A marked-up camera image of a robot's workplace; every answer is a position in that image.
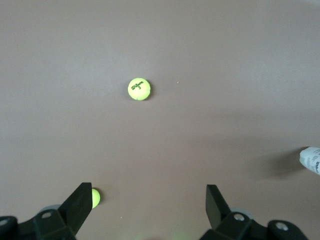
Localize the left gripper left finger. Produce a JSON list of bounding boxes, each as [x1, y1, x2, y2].
[[17, 182, 94, 240]]

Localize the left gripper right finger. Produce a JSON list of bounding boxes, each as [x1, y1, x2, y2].
[[201, 184, 270, 240]]

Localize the tennis ball can white label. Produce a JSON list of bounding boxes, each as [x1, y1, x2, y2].
[[299, 146, 320, 176]]

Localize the yellow tennis ball Wilson print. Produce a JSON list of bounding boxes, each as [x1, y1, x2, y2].
[[127, 77, 152, 102]]

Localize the brown table cover mat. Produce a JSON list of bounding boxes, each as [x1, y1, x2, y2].
[[0, 0, 320, 240]]

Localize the yellow tennis ball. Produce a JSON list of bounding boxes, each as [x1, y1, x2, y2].
[[91, 188, 102, 209]]

